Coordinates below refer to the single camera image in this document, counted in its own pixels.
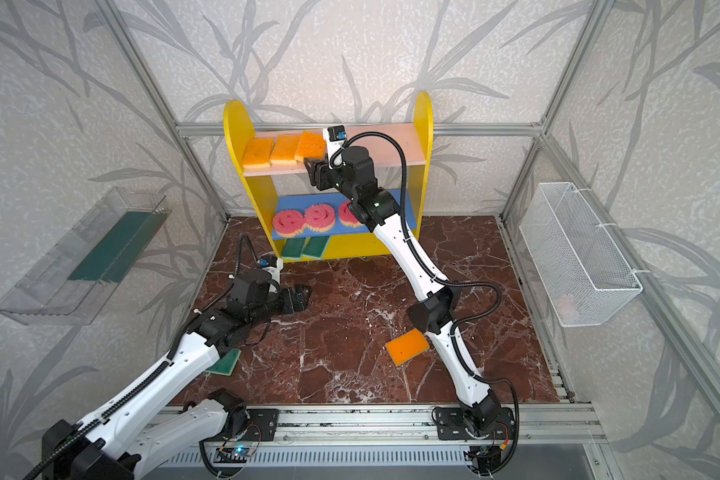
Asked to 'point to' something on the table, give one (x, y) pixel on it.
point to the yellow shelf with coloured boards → (284, 186)
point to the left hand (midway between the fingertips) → (304, 281)
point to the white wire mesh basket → (583, 277)
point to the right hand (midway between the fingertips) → (317, 148)
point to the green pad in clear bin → (116, 252)
